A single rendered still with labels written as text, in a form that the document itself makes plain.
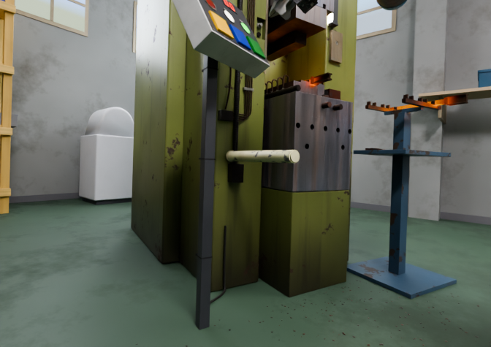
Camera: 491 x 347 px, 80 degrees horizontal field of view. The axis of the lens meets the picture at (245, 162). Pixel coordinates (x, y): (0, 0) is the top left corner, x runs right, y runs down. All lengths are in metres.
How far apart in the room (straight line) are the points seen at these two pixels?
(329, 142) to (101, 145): 3.05
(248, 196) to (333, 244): 0.48
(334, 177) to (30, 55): 4.03
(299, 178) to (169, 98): 0.86
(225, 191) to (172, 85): 0.72
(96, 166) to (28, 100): 1.21
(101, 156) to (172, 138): 2.33
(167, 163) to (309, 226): 0.84
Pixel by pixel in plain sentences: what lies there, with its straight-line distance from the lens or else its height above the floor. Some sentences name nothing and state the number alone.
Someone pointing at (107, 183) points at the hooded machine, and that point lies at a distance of 4.01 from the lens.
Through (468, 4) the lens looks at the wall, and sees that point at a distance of 4.48.
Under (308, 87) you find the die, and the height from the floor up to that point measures 0.96.
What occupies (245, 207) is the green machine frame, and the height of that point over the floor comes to 0.38.
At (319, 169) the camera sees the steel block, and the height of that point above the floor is 0.57.
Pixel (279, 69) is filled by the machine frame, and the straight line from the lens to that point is 2.01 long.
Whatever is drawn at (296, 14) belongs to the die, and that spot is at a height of 1.29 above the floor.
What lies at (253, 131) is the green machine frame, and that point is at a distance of 1.42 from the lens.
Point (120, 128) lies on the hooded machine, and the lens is 4.10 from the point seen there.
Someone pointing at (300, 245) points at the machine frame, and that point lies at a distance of 1.39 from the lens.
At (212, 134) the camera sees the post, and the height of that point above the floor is 0.69.
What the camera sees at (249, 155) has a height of 0.62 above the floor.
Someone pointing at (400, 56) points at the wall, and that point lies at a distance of 4.39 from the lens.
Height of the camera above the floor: 0.60
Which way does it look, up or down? level
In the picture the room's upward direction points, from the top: 2 degrees clockwise
